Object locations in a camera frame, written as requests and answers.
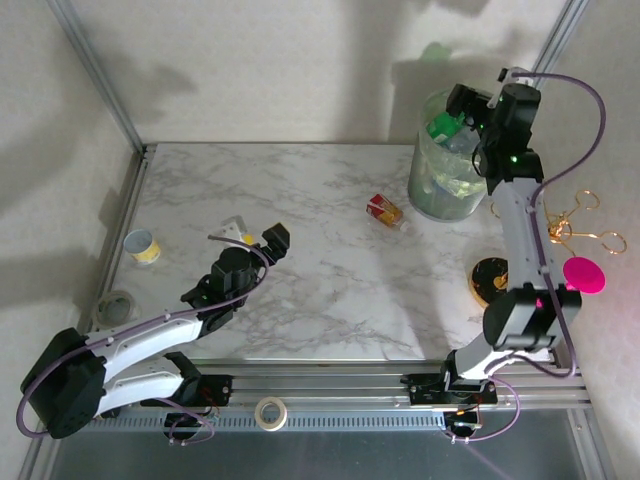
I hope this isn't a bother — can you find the clear bottle blue cap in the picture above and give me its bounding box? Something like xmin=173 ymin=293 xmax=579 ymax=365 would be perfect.
xmin=443 ymin=127 xmax=484 ymax=156

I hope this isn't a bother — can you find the green bottle yellow cap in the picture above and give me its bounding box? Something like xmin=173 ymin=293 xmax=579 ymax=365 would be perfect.
xmin=427 ymin=112 xmax=469 ymax=141

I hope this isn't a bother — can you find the translucent plastic bin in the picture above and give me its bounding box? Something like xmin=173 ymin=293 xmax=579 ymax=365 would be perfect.
xmin=407 ymin=88 xmax=501 ymax=222

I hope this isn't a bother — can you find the clear tape roll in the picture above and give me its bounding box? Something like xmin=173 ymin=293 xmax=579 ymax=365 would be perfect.
xmin=94 ymin=289 xmax=143 ymax=331

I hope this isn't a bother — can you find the red label tea bottle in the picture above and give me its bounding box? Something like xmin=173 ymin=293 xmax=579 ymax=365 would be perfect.
xmin=365 ymin=193 xmax=411 ymax=234

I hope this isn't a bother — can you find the masking tape roll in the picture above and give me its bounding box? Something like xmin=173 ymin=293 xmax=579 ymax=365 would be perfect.
xmin=253 ymin=395 xmax=290 ymax=431

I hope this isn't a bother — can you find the black plate gold rim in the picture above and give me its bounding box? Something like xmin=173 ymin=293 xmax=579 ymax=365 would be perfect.
xmin=469 ymin=254 xmax=512 ymax=307

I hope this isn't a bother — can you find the magenta plastic dish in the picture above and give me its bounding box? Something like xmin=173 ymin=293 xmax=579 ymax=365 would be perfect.
xmin=562 ymin=256 xmax=608 ymax=296

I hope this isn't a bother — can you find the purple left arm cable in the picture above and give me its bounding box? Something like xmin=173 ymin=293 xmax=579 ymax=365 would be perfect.
xmin=16 ymin=234 xmax=271 ymax=441

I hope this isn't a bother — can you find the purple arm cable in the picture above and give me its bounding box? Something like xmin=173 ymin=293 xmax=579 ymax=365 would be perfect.
xmin=494 ymin=71 xmax=607 ymax=379
xmin=16 ymin=234 xmax=271 ymax=441

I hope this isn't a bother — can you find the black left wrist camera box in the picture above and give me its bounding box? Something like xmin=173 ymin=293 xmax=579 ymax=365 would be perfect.
xmin=259 ymin=223 xmax=292 ymax=264

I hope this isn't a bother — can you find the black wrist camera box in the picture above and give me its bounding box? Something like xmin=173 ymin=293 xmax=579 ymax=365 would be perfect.
xmin=259 ymin=223 xmax=292 ymax=264
xmin=446 ymin=83 xmax=490 ymax=119

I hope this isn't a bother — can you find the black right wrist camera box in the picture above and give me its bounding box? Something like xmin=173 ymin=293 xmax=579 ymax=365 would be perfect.
xmin=446 ymin=83 xmax=490 ymax=119

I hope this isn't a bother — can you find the aluminium frame post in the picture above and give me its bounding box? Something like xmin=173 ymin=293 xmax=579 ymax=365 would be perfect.
xmin=47 ymin=0 xmax=149 ymax=154
xmin=519 ymin=0 xmax=586 ymax=101

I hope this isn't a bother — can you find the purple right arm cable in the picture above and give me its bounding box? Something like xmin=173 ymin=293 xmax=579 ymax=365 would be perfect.
xmin=494 ymin=71 xmax=607 ymax=379

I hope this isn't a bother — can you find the aluminium side frame rail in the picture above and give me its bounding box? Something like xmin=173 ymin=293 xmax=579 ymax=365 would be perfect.
xmin=74 ymin=144 xmax=151 ymax=364

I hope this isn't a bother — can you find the gold wire rack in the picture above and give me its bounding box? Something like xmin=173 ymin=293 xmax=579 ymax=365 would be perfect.
xmin=489 ymin=187 xmax=629 ymax=256

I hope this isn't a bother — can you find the aluminium front frame rail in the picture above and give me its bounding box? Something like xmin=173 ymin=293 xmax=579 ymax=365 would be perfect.
xmin=79 ymin=358 xmax=594 ymax=434

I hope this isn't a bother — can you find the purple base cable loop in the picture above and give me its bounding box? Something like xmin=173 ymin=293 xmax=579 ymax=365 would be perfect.
xmin=167 ymin=412 xmax=220 ymax=447
xmin=444 ymin=374 xmax=522 ymax=444

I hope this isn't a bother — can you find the perforated metal cable tray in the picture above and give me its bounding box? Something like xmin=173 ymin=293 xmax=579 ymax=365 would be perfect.
xmin=114 ymin=412 xmax=449 ymax=432

